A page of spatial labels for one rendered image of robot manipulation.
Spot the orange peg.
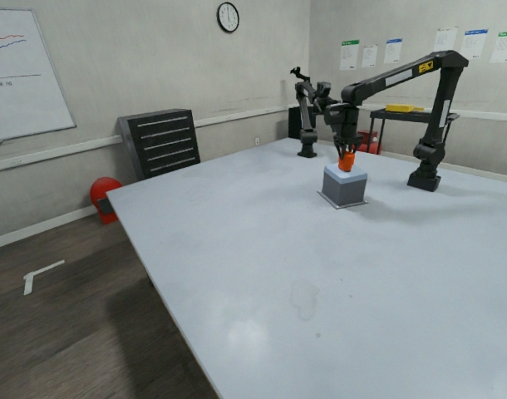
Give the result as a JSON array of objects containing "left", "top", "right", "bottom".
[{"left": 338, "top": 150, "right": 355, "bottom": 171}]

